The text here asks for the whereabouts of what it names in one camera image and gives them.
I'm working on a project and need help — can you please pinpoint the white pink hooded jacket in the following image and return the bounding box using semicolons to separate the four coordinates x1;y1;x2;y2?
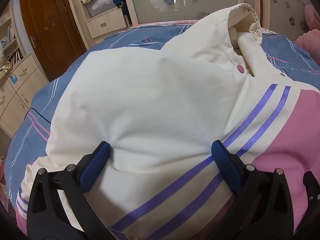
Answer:
16;3;319;239

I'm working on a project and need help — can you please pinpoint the beige drawer cabinet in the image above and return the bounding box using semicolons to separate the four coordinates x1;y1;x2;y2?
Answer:
1;5;48;137

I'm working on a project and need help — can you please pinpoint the pink pillow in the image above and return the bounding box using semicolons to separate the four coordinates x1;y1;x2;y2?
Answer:
296;4;320;64

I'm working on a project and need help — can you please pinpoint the brown wooden door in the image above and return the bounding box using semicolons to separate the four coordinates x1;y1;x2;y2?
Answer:
19;0;87;81

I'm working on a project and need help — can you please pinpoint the beige wardrobe with glass doors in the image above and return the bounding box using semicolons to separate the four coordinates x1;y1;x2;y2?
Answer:
69;0;309;48

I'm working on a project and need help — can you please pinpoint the clear plastic storage box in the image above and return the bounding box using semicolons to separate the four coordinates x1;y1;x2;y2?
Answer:
86;0;117;17

